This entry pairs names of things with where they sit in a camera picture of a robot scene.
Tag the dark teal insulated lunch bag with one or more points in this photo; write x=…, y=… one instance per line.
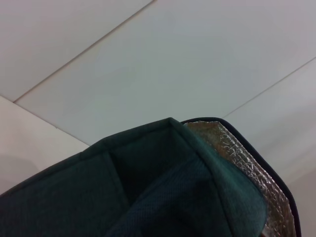
x=98, y=192

